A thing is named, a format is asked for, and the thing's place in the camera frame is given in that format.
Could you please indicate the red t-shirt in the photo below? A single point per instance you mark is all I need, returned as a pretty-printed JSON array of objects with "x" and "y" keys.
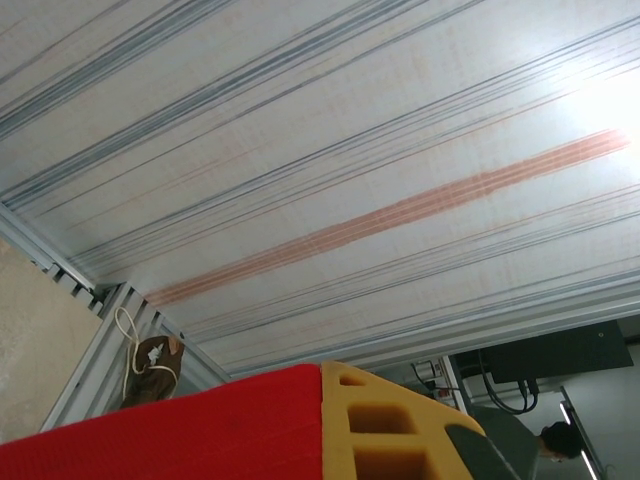
[{"x": 175, "y": 440}]

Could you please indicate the black wall box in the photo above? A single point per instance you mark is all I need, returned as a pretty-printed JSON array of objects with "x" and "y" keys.
[{"x": 555, "y": 350}]

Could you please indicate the aluminium table frame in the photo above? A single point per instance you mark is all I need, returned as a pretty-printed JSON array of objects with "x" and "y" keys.
[{"x": 115, "y": 320}]

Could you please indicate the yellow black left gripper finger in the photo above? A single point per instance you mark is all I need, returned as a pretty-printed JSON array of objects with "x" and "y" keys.
[{"x": 335, "y": 415}]

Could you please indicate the person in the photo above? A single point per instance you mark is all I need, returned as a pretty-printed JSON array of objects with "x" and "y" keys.
[{"x": 555, "y": 435}]

